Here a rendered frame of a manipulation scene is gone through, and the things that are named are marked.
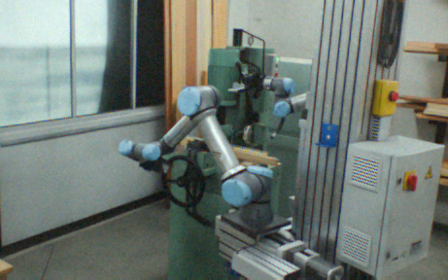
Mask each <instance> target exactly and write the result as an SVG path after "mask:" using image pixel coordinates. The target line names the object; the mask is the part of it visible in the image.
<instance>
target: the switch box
mask: <svg viewBox="0 0 448 280"><path fill-rule="evenodd" d="M276 57H278V58H279V59H278V63H276ZM276 64H278V67H277V70H275V68H276ZM264 73H265V75H266V76H270V77H275V74H276V73H278V77H277V78H279V74H280V55H279V54H265V55H264Z"/></svg>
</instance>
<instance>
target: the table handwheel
mask: <svg viewBox="0 0 448 280"><path fill-rule="evenodd" d="M168 160H169V161H172V162H174V160H185V161H187V162H188V166H187V168H186V171H185V172H184V175H182V176H181V177H178V178H177V179H166V173H164V172H163V170H162V171H161V183H162V185H163V190H164V191H165V193H166V195H167V197H168V198H170V200H171V201H173V202H174V204H176V205H179V206H181V207H184V208H191V207H192V206H194V205H197V203H198V202H199V201H201V198H202V197H203V195H204V191H205V180H204V174H203V172H202V171H201V167H199V165H198V164H197V163H196V161H194V160H193V159H192V158H190V157H187V156H184V155H175V156H174V157H171V158H170V159H168ZM190 165H192V166H193V167H194V169H195V171H196V172H197V179H199V181H200V190H199V193H198V195H197V198H193V196H192V194H191V193H190V190H189V188H188V184H189V183H190V181H192V180H193V179H192V178H193V177H192V175H193V174H190V175H189V176H187V175H188V171H189V168H190ZM166 182H175V183H177V186H178V187H179V188H185V189H186V191H187V192H188V195H189V196H190V200H191V201H190V202H184V201H180V200H178V199H177V198H175V197H174V195H173V194H172V193H171V192H170V190H169V188H168V186H167V184H166Z"/></svg>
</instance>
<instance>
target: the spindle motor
mask: <svg viewBox="0 0 448 280"><path fill-rule="evenodd" d="M239 56H240V51H239V50H234V49H223V48H210V49H209V51H208V82H207V86H213V87H215V88H217V89H218V92H219V93H220V94H221V96H222V102H221V105H220V106H233V105H236V104H237V92H232V91H228V89H229V88H233V83H235V82H236V83H238V80H239V68H237V67H236V66H235V62H236V61H239Z"/></svg>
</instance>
